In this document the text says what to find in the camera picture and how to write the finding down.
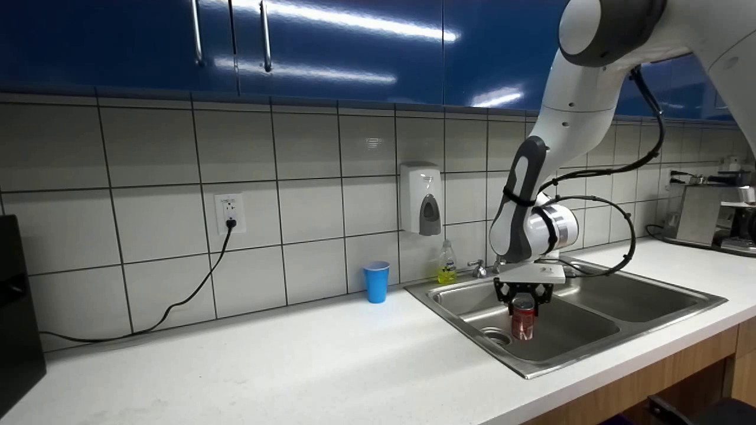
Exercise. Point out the black appliance box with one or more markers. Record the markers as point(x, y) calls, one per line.
point(18, 314)

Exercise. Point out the wooden counter base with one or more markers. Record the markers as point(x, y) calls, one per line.
point(628, 385)

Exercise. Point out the silver coffee machine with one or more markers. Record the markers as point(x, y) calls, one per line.
point(710, 212)

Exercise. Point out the white wall soap dispenser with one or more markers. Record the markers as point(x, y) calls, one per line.
point(418, 196)

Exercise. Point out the red soda can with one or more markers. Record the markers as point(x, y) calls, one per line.
point(523, 321)

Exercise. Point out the white wall power outlet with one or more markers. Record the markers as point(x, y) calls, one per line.
point(230, 211)

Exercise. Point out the blue plastic cup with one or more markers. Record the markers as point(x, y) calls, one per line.
point(376, 284)

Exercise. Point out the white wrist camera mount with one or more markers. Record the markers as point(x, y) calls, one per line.
point(535, 271)

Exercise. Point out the blue upper cabinet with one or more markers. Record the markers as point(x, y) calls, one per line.
point(118, 39)

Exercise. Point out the clear bottle with yellow liquid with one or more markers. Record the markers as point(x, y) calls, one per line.
point(448, 274)

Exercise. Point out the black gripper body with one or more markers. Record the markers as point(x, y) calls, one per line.
point(523, 291)

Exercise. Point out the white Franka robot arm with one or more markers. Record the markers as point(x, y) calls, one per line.
point(574, 101)

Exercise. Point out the stainless steel double sink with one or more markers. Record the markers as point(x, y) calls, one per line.
point(614, 308)

